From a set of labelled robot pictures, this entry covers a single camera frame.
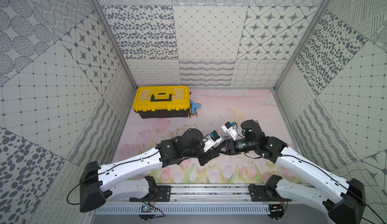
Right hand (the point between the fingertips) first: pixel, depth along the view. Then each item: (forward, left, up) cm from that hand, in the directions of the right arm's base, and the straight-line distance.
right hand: (217, 152), depth 68 cm
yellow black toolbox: (+31, +32, 0) cm, 44 cm away
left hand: (+1, 0, +3) cm, 3 cm away
